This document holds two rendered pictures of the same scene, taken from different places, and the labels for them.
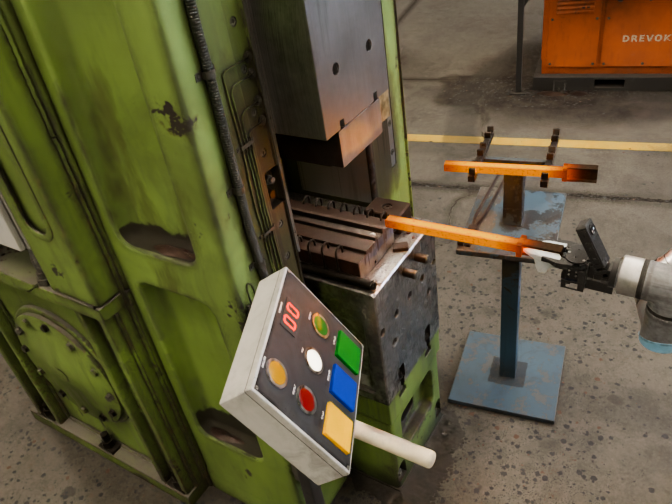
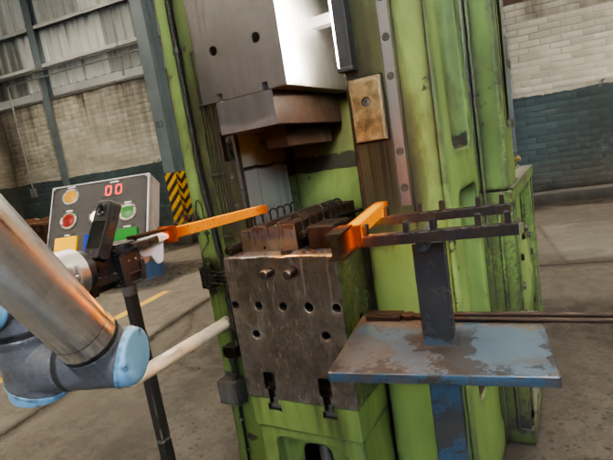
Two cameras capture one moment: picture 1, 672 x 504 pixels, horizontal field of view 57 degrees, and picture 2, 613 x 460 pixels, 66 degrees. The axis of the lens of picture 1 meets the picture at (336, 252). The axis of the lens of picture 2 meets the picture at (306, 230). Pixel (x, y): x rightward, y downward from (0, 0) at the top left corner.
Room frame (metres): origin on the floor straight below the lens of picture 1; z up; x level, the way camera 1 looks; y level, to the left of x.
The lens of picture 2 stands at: (1.37, -1.48, 1.17)
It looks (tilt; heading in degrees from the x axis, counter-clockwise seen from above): 9 degrees down; 84
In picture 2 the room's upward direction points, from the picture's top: 9 degrees counter-clockwise
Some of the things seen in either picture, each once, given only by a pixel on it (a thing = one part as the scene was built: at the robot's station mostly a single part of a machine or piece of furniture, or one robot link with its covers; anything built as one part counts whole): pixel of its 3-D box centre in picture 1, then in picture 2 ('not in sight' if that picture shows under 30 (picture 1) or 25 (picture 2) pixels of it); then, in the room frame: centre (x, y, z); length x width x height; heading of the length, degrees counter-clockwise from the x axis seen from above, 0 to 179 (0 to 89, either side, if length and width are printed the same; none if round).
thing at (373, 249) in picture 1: (314, 234); (302, 223); (1.53, 0.05, 0.96); 0.42 x 0.20 x 0.09; 53
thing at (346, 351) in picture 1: (346, 353); (126, 240); (0.98, 0.01, 1.01); 0.07 x 0.05 x 0.07; 168
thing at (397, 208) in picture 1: (387, 215); (330, 232); (1.58, -0.17, 0.95); 0.12 x 0.08 x 0.06; 53
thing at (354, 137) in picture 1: (292, 122); (284, 112); (1.53, 0.05, 1.32); 0.42 x 0.20 x 0.10; 53
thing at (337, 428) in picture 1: (336, 428); (66, 248); (0.78, 0.06, 1.01); 0.07 x 0.05 x 0.07; 168
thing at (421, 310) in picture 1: (334, 291); (329, 297); (1.58, 0.03, 0.69); 0.56 x 0.38 x 0.45; 53
